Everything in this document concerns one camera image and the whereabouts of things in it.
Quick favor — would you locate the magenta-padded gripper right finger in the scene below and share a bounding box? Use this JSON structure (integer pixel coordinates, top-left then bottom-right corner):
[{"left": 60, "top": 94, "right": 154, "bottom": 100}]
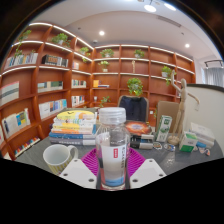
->
[{"left": 129, "top": 147, "right": 168, "bottom": 190}]

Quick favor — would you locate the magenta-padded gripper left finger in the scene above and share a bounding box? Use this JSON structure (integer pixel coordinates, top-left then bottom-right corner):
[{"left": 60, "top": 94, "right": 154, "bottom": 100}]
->
[{"left": 59, "top": 147, "right": 101, "bottom": 190}]

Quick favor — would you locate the clear plastic water bottle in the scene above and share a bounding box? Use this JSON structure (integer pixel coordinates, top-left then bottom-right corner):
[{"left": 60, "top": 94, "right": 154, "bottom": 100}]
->
[{"left": 95, "top": 106, "right": 131, "bottom": 191}]

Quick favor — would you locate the yellow striped ceramic mug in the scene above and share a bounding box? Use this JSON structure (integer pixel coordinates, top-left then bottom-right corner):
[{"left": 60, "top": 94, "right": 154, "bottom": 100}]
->
[{"left": 42, "top": 143, "right": 79, "bottom": 177}]

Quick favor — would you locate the stack of dark books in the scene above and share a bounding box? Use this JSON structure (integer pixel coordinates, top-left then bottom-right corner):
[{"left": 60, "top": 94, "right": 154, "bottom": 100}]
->
[{"left": 124, "top": 120, "right": 155, "bottom": 150}]

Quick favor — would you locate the stack of colourful books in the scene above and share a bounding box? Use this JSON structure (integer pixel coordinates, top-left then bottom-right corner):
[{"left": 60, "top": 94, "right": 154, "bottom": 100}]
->
[{"left": 48, "top": 109, "right": 98, "bottom": 147}]

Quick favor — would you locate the tall green white carton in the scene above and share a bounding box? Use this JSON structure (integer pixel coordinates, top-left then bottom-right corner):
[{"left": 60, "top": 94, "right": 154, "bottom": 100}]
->
[{"left": 154, "top": 114, "right": 174, "bottom": 143}]

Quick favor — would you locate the small green white box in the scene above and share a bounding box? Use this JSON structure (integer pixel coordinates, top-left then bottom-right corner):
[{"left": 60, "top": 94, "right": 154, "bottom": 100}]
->
[{"left": 178, "top": 130, "right": 198, "bottom": 154}]

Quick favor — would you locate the tan chair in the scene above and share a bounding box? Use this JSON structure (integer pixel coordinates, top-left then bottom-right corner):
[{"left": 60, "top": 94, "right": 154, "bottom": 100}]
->
[{"left": 154, "top": 100, "right": 181, "bottom": 129}]

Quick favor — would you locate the dark blue chair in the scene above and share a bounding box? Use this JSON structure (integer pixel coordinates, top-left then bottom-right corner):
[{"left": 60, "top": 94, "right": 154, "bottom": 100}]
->
[{"left": 117, "top": 95, "right": 150, "bottom": 124}]

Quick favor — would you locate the wooden artist mannequin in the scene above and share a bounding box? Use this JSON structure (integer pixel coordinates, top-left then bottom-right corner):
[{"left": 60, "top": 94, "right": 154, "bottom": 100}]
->
[{"left": 166, "top": 69, "right": 201, "bottom": 146}]

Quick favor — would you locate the white partition with dark top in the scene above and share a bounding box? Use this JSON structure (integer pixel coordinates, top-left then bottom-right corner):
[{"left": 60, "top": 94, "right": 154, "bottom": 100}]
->
[{"left": 183, "top": 83, "right": 224, "bottom": 148}]

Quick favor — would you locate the orange wooden shelf unit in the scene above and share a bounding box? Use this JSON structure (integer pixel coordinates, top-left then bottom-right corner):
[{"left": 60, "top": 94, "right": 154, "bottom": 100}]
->
[{"left": 0, "top": 21, "right": 198, "bottom": 161}]

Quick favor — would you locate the grey curtain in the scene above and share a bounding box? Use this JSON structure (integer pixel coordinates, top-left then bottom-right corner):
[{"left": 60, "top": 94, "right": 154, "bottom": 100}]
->
[{"left": 203, "top": 67, "right": 224, "bottom": 88}]

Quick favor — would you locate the black ceiling track rail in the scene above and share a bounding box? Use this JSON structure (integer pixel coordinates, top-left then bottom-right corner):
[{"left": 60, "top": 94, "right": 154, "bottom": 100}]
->
[{"left": 203, "top": 59, "right": 224, "bottom": 69}]

